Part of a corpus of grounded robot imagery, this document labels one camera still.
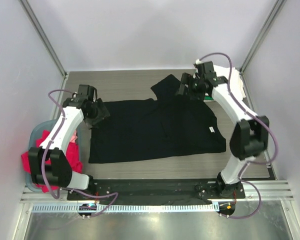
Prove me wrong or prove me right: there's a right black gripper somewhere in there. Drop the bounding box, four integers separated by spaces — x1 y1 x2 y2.
176 71 206 100

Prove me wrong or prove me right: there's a black t-shirt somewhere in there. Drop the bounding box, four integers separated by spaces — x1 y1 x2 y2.
88 74 227 164

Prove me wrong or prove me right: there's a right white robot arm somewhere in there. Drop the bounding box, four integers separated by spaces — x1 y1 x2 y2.
178 59 269 198

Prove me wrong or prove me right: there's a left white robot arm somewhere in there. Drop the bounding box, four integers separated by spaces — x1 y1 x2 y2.
28 84 110 200

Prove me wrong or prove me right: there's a folded green t-shirt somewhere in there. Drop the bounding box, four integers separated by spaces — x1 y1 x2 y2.
204 95 214 102

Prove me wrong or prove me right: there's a pink t-shirt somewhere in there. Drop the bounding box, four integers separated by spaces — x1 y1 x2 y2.
69 130 78 143

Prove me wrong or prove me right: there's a red t-shirt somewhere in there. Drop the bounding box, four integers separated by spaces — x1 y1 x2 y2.
21 129 83 193

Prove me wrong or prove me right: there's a blue plastic basket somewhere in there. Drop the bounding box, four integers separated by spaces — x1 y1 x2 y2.
21 119 83 193

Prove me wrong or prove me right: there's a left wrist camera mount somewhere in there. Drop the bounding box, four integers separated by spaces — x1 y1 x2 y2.
72 84 98 101

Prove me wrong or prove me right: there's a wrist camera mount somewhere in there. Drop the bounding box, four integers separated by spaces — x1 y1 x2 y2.
194 59 215 76
72 84 98 101

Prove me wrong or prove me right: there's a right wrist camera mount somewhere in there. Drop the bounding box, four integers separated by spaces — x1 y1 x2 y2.
194 59 215 76

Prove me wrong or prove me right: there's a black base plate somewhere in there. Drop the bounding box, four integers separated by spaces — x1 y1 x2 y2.
66 177 246 201

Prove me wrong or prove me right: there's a slotted cable duct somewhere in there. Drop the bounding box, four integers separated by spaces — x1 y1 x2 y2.
32 202 220 214

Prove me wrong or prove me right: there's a right aluminium frame post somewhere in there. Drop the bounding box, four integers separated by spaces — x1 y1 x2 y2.
239 0 290 74

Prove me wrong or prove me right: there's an aluminium frame post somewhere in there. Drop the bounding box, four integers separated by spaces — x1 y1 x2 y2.
19 0 67 79
239 0 290 74

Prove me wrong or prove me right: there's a left aluminium frame post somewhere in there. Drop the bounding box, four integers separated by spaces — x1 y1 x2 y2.
19 0 67 79

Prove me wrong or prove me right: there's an aluminium rail bracket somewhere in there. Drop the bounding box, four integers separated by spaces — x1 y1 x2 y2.
242 180 295 201

